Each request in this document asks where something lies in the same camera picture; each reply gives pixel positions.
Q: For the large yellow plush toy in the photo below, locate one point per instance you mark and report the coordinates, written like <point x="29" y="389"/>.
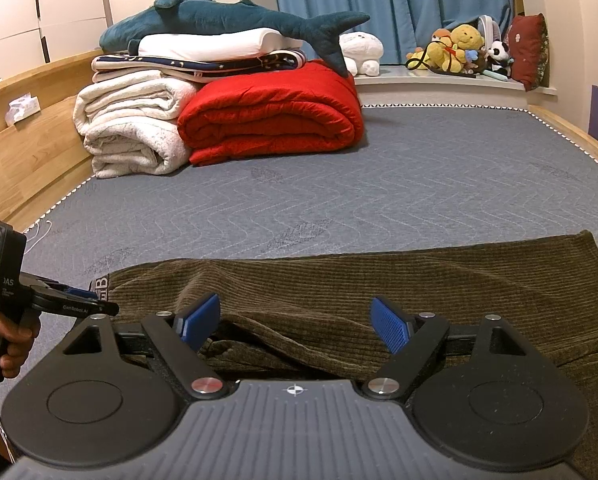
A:
<point x="466" y="40"/>

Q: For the white fan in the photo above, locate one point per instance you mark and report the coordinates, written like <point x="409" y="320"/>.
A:
<point x="489" y="30"/>

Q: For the red folded quilt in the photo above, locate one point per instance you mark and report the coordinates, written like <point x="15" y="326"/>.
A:
<point x="274" y="115"/>

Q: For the white seal plush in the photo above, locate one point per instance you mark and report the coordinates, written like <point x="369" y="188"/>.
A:
<point x="364" y="50"/>

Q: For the white pillow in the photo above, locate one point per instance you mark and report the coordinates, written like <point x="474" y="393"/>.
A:
<point x="214" y="42"/>

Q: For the panda plush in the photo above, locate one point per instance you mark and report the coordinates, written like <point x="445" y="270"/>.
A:
<point x="499" y="57"/>

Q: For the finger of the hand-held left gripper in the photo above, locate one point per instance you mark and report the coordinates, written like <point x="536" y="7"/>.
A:
<point x="79" y="291"/>

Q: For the tissue pack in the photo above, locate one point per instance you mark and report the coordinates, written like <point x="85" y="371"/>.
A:
<point x="24" y="109"/>

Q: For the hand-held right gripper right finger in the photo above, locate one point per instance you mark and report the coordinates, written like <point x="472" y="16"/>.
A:
<point x="389" y="325"/>

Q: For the small yellow plush toy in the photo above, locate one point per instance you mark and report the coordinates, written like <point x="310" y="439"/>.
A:
<point x="439" y="55"/>

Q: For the white folded blanket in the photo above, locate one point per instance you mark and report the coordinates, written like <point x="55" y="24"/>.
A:
<point x="129" y="125"/>

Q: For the person's left hand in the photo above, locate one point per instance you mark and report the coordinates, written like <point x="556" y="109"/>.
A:
<point x="21" y="345"/>

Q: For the wooden bed frame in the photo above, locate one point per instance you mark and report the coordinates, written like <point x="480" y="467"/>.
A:
<point x="39" y="160"/>

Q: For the navy star print blanket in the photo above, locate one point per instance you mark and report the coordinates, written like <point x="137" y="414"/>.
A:
<point x="204" y="65"/>

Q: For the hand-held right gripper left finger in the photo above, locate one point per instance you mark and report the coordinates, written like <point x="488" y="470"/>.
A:
<point x="201" y="317"/>

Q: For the dark red cushion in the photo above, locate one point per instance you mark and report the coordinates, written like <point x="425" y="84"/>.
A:
<point x="529" y="50"/>

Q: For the white window sill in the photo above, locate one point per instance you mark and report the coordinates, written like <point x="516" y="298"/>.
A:
<point x="429" y="87"/>

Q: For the blue shark plush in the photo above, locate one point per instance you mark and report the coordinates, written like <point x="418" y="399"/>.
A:
<point x="204" y="17"/>

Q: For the blue curtain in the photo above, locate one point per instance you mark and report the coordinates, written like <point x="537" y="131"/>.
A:
<point x="404" y="5"/>

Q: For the white wardrobe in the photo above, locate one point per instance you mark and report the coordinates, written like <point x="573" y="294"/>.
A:
<point x="104" y="0"/>

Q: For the grey quilted mattress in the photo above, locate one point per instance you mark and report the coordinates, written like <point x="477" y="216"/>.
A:
<point x="329" y="185"/>

